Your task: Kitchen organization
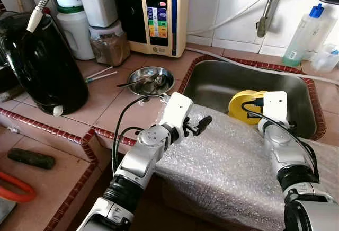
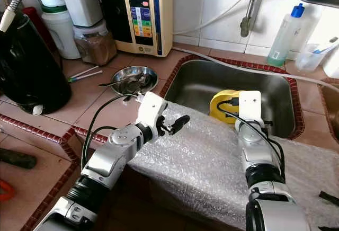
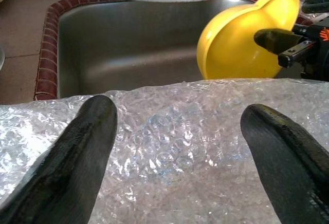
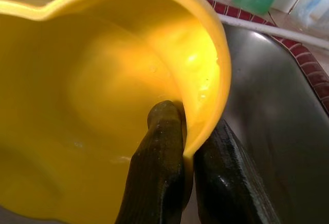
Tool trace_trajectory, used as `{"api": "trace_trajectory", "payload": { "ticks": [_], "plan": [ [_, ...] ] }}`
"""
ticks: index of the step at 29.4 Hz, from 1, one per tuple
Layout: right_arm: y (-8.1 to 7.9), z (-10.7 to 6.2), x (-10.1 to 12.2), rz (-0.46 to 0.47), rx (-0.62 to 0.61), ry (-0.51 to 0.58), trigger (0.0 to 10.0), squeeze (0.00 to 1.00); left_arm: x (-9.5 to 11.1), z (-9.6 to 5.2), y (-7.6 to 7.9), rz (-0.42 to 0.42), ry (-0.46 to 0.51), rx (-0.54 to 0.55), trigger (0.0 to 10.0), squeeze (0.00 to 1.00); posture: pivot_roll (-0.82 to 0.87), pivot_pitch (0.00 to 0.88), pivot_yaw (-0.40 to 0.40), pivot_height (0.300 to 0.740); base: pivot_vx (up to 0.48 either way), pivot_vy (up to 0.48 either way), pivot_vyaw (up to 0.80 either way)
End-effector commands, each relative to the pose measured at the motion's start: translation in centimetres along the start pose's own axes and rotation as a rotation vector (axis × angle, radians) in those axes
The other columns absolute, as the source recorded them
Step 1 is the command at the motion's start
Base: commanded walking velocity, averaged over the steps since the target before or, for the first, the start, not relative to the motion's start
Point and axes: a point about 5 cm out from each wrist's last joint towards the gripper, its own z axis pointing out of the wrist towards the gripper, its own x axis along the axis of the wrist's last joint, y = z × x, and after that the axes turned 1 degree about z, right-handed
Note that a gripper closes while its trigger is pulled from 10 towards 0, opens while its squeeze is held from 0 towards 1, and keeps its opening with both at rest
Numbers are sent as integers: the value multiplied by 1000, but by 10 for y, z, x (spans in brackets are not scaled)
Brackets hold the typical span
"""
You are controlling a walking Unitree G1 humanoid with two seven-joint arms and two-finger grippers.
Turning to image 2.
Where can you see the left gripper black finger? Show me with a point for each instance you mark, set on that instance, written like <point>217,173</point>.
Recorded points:
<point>181,121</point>

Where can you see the yellow plastic bowl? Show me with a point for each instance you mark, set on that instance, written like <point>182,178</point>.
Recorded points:
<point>217,115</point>

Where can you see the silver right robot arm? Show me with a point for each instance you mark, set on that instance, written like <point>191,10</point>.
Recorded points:
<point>262,151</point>

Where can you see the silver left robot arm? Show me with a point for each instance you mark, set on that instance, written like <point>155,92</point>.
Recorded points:
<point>116,157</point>

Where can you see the clear bubble wrap sheet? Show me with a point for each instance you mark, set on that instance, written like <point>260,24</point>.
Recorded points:
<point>201,162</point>

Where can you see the small steel bowl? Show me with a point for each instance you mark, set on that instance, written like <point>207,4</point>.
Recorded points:
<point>148,76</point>

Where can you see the steel fork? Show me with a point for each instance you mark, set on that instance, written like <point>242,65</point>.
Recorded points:
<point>108,83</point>

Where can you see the steel sink basin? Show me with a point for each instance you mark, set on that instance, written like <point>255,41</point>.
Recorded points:
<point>331,104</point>
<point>243,82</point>

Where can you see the green-tipped white stick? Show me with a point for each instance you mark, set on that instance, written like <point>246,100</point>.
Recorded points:
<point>85,76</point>

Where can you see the jar of brown powder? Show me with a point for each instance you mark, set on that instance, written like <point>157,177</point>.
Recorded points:
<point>95,45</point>

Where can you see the beige water ionizer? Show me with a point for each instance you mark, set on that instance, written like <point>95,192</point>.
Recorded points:
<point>140,19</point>

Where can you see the steel faucet spout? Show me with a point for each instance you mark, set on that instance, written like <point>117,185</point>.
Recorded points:
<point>249,14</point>

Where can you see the clear bottle with blue cap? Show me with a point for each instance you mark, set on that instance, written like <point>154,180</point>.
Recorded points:
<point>286,37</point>

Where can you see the clear plastic cup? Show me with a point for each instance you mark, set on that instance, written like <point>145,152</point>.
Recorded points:
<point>308,59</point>

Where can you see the black electric kettle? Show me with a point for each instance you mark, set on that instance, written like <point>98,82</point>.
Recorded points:
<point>32,67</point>

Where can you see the white plastic container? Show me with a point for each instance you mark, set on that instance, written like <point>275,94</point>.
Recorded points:
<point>85,3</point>

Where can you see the dark green oblong object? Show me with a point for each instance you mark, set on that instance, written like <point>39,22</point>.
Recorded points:
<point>18,158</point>

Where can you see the orange plastic object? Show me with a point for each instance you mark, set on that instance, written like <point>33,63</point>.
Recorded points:
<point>8,191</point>

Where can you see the white plastic bottle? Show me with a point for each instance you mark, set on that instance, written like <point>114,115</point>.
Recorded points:
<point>332,64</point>

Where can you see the toothbrush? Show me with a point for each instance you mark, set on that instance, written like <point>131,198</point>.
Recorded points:
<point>327,45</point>

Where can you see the red plastic container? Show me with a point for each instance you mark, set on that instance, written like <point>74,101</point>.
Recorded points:
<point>34,24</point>

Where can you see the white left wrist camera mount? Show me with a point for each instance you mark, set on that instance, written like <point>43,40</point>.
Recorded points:
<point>151,109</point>

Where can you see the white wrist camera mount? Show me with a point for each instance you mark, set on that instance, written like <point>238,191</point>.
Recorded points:
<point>250,106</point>
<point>151,109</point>

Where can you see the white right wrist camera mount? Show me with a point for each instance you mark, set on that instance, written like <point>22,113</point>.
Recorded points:
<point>250,106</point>

